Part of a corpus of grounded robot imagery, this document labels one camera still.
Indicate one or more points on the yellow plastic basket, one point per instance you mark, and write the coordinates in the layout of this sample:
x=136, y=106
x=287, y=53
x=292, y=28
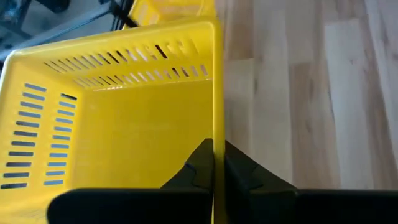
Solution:
x=140, y=124
x=174, y=11

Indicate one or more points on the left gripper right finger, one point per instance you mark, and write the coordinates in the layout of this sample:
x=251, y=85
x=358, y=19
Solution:
x=280, y=207

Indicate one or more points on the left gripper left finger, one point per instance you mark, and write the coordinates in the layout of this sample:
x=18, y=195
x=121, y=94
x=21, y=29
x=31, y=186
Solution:
x=140, y=207

